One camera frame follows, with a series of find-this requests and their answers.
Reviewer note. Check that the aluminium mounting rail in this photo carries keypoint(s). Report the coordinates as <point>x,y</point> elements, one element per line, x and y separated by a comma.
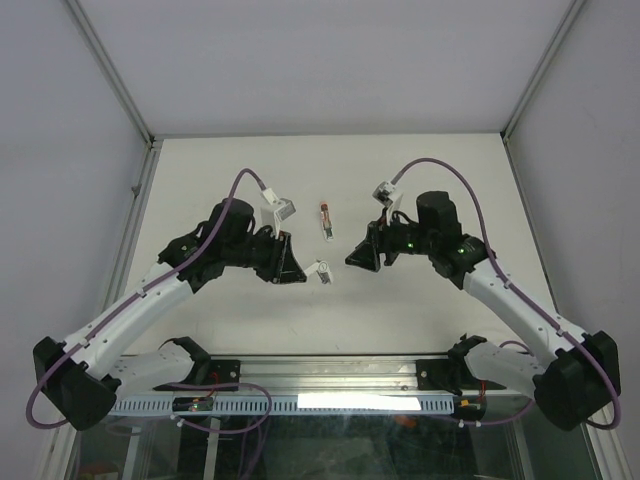
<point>293,374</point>

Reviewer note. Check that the white mini stapler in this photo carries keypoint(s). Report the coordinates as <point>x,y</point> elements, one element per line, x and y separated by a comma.
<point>321,269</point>

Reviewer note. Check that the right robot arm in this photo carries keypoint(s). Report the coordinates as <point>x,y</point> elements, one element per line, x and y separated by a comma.
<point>569,373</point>

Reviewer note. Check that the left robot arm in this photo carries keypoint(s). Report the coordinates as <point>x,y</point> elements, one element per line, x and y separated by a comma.
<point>85,374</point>

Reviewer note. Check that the white slotted cable duct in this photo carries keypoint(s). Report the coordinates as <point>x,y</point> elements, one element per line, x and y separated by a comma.
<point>285,405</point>

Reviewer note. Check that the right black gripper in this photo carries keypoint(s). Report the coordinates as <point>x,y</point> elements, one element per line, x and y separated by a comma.
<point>366,254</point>

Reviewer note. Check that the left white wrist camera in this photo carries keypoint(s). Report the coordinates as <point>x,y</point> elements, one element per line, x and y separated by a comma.
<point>275,210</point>

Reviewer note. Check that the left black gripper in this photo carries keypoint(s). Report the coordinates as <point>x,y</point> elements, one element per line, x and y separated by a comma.
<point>286,268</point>

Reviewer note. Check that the pink mini stapler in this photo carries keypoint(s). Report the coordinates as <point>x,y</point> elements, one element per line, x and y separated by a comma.
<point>326,223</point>

